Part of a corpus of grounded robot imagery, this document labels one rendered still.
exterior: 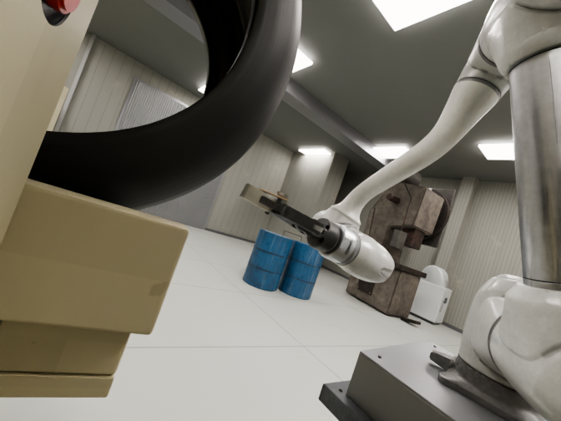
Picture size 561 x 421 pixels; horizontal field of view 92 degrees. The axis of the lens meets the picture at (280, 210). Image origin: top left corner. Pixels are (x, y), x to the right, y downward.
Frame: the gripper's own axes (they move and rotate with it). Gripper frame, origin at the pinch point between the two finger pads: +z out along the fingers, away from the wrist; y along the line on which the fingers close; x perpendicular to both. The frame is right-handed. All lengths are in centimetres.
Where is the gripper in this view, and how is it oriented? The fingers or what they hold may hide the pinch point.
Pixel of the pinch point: (258, 198)
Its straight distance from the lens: 54.8
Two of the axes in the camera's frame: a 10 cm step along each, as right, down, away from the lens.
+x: -4.5, 8.9, -1.1
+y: 4.4, 1.1, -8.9
